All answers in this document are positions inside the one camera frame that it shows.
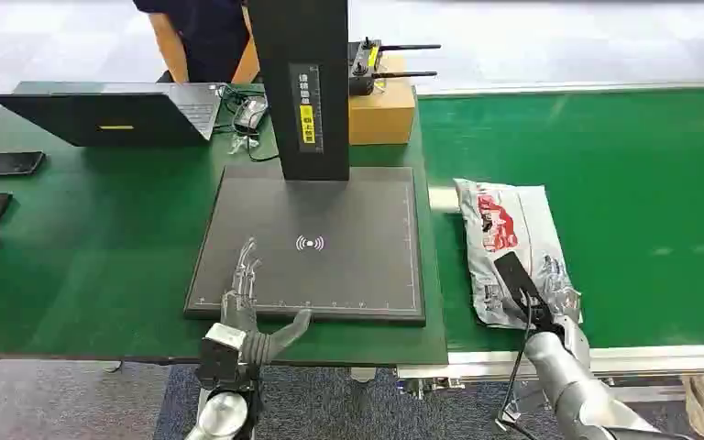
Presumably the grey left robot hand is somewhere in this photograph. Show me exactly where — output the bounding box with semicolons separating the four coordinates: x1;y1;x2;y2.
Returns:
219;236;314;367

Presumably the black remote controller with antennas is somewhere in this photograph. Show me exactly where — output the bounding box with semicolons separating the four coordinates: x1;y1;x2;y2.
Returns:
347;37;443;98

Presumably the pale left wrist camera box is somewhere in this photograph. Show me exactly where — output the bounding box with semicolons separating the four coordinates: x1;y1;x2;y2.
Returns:
203;323;248;352

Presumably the black scanner stand with platform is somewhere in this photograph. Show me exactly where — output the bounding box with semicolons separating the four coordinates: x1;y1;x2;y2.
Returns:
183;0;426;326

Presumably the clear plastic wrapper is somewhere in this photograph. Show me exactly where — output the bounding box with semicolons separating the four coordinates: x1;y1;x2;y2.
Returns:
227;132;261;156

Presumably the person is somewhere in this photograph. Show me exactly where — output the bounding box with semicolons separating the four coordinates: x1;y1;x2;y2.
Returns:
132;0;262;85

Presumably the grey power adapter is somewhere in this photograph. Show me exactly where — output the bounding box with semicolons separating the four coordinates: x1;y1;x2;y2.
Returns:
234;96;270;133

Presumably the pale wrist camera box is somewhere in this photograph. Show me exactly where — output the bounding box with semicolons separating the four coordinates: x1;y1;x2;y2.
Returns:
561;315;592;369
203;323;248;352

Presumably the grey plastic parcel bag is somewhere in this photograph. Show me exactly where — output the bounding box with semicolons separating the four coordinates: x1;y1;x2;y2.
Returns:
454;177;584;332

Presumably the black open laptop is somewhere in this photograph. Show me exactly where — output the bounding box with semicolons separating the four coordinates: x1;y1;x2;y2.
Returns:
0;82;226;149

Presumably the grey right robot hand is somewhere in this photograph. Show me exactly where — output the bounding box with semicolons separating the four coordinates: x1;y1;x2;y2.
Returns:
492;250;584;341

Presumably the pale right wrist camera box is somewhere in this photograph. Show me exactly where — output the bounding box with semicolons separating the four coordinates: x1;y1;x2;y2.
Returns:
561;315;592;369

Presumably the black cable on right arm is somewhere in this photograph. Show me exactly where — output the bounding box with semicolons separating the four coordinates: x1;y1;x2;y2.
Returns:
495;290;543;440

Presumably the green conveyor belt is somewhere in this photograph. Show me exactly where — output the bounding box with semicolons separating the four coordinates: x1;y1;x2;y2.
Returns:
396;79;704;403

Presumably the black smartphone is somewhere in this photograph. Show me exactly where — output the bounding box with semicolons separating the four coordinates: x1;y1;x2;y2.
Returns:
0;150;47;179

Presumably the black cable on table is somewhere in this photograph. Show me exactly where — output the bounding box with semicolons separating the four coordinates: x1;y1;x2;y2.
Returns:
214;83;281;164

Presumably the brown cardboard box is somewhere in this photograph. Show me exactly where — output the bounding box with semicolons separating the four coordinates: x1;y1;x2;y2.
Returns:
347;53;418;147

